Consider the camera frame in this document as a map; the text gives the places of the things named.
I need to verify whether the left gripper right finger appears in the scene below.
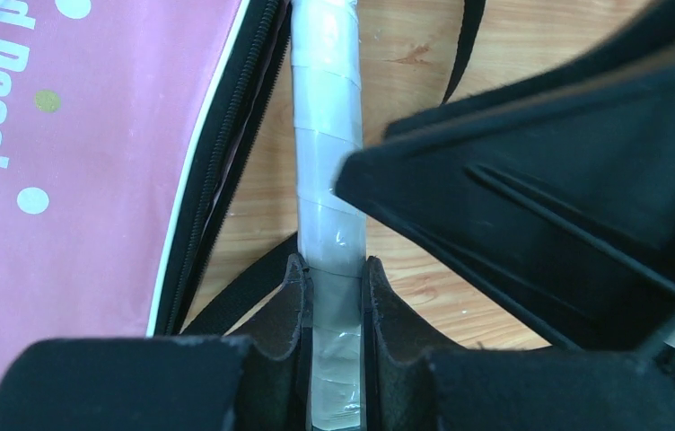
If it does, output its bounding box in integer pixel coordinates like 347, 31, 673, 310
362, 257, 675, 430

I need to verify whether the pink racket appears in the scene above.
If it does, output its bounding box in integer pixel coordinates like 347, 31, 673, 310
291, 0, 366, 430

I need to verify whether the pink racket cover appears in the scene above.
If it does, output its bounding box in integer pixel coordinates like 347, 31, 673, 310
0, 1, 290, 380

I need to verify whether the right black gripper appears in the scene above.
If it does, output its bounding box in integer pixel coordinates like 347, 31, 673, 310
335, 1, 675, 381

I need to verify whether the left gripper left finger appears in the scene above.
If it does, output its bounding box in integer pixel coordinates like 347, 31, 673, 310
0, 254, 311, 430

